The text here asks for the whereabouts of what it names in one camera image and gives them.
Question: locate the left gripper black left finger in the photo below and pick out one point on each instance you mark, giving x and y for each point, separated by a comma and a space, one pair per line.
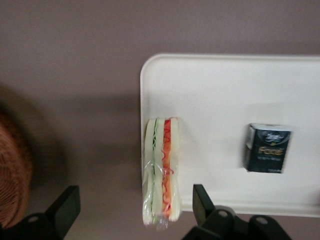
57, 220

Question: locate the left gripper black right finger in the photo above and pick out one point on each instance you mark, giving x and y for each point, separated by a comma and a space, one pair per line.
220, 225

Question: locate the triangle sandwich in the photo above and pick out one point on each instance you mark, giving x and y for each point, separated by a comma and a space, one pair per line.
160, 175

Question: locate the round brown wicker basket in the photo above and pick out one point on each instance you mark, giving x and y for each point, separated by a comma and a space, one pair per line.
12, 175

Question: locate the cream plastic tray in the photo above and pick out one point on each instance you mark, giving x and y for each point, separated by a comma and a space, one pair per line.
225, 100

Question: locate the black tissue pack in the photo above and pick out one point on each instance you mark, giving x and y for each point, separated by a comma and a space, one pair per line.
268, 150

